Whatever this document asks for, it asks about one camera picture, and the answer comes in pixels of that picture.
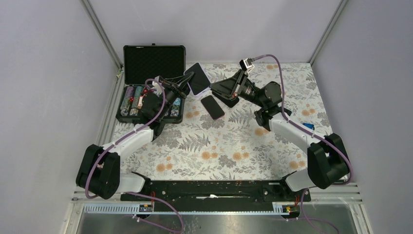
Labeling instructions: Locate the card deck box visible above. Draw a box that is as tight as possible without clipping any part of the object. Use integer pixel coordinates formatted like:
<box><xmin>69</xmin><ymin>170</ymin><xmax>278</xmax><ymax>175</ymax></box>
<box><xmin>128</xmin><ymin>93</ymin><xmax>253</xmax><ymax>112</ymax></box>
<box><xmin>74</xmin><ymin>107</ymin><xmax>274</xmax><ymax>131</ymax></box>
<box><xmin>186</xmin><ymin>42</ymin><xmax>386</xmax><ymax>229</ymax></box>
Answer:
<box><xmin>137</xmin><ymin>96</ymin><xmax>144</xmax><ymax>109</ymax></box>

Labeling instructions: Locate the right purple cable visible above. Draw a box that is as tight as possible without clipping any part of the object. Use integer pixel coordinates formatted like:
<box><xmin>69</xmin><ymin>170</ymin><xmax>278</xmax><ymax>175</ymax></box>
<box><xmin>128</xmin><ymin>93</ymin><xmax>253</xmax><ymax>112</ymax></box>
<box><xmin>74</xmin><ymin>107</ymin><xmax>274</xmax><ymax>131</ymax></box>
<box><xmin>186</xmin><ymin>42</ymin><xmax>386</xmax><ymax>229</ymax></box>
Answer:
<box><xmin>251</xmin><ymin>54</ymin><xmax>354</xmax><ymax>234</ymax></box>

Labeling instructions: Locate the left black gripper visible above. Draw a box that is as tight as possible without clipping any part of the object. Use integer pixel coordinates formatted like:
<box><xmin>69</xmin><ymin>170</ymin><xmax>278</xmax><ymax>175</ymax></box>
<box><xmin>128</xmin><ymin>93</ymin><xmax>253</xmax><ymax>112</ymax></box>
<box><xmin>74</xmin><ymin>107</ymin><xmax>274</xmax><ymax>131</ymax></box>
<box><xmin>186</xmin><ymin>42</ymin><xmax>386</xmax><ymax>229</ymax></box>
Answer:
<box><xmin>157</xmin><ymin>73</ymin><xmax>197</xmax><ymax>119</ymax></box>

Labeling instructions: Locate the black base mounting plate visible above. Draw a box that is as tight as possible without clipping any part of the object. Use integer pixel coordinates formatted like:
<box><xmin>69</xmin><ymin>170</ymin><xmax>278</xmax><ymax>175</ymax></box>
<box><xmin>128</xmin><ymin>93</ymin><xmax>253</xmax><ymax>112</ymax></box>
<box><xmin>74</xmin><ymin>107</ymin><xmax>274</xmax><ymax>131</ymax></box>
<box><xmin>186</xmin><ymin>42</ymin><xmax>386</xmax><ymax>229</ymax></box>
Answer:
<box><xmin>120</xmin><ymin>180</ymin><xmax>311</xmax><ymax>212</ymax></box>

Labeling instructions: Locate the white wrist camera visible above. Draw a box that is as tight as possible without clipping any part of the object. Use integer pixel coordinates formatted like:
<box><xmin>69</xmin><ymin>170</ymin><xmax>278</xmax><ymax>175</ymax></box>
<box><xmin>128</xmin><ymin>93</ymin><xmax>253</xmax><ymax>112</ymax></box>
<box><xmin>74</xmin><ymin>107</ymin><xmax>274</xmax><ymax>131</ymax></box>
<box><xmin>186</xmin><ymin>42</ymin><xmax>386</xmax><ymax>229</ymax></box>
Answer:
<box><xmin>240</xmin><ymin>58</ymin><xmax>255</xmax><ymax>74</ymax></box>
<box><xmin>152</xmin><ymin>81</ymin><xmax>163</xmax><ymax>96</ymax></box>

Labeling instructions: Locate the black poker chip case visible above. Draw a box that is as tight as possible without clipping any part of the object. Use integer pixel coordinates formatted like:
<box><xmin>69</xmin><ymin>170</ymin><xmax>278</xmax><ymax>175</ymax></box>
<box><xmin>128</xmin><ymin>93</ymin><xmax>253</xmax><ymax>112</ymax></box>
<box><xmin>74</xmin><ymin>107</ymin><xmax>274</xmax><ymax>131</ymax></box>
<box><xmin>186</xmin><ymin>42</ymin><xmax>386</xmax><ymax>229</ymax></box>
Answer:
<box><xmin>115</xmin><ymin>44</ymin><xmax>186</xmax><ymax>124</ymax></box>

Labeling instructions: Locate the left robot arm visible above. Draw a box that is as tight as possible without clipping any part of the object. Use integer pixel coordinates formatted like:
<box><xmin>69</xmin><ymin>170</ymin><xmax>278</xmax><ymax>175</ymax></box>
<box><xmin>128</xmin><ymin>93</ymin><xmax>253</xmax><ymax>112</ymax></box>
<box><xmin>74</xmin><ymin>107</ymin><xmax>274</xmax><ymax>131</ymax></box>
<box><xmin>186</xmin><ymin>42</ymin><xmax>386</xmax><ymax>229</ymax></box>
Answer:
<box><xmin>75</xmin><ymin>72</ymin><xmax>194</xmax><ymax>200</ymax></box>

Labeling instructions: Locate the floral table mat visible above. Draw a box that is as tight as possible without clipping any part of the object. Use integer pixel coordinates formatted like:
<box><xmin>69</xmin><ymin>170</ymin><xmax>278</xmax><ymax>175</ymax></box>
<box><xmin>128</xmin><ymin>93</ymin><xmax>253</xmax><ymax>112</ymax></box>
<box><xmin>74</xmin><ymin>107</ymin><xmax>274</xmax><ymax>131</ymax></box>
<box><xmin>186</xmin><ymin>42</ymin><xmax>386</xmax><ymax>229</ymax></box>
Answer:
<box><xmin>121</xmin><ymin>63</ymin><xmax>332</xmax><ymax>180</ymax></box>

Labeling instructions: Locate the blue toy car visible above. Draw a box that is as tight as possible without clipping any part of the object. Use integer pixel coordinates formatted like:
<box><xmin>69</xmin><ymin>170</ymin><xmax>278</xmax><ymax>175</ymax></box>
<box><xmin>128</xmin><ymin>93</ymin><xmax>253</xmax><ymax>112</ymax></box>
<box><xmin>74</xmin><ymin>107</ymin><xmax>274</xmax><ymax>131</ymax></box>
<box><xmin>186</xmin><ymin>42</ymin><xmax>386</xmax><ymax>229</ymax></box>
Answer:
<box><xmin>303</xmin><ymin>123</ymin><xmax>315</xmax><ymax>130</ymax></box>

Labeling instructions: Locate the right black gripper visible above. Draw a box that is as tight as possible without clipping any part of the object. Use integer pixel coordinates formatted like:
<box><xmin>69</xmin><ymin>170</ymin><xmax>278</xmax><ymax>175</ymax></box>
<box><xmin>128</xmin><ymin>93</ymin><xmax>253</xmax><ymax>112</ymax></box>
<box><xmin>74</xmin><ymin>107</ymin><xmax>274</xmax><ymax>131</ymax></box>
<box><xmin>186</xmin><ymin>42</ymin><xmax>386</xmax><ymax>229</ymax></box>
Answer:
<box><xmin>208</xmin><ymin>70</ymin><xmax>265</xmax><ymax>109</ymax></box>

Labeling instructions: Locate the black phone case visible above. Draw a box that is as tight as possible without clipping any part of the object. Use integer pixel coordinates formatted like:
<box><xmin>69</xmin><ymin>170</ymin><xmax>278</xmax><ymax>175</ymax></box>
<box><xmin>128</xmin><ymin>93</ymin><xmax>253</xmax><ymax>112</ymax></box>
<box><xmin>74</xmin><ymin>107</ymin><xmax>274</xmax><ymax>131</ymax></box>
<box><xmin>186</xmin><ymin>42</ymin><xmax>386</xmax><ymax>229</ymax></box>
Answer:
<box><xmin>212</xmin><ymin>92</ymin><xmax>240</xmax><ymax>108</ymax></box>

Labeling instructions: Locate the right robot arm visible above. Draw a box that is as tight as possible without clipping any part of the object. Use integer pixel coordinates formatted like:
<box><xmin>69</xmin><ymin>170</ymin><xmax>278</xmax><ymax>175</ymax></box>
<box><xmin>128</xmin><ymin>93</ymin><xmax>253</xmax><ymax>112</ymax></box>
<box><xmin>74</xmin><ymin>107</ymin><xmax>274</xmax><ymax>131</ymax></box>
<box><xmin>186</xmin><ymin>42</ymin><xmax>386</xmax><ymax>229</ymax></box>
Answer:
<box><xmin>210</xmin><ymin>70</ymin><xmax>351</xmax><ymax>201</ymax></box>

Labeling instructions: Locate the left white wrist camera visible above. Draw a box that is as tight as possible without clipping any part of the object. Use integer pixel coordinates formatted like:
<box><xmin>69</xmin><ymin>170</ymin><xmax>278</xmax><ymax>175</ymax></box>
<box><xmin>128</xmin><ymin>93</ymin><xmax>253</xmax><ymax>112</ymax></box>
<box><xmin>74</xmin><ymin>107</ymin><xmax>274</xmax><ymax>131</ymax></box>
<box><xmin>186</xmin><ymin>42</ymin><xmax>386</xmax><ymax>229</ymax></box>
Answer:
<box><xmin>152</xmin><ymin>81</ymin><xmax>163</xmax><ymax>96</ymax></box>

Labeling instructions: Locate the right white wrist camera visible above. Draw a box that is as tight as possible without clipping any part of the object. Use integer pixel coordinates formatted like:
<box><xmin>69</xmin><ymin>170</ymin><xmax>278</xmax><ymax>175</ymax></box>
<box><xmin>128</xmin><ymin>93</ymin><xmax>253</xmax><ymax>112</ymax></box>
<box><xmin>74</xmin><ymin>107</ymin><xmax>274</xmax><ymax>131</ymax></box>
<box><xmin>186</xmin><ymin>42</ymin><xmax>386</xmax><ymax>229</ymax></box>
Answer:
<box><xmin>240</xmin><ymin>58</ymin><xmax>255</xmax><ymax>74</ymax></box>

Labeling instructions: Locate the phone with purple edge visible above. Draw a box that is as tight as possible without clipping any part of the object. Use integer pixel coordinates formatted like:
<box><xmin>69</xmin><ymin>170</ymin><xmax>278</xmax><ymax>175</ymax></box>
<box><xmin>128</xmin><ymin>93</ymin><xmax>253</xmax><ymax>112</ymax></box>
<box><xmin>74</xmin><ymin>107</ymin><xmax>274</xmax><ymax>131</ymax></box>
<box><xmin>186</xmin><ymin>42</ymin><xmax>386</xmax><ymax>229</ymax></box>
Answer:
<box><xmin>201</xmin><ymin>96</ymin><xmax>225</xmax><ymax>120</ymax></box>

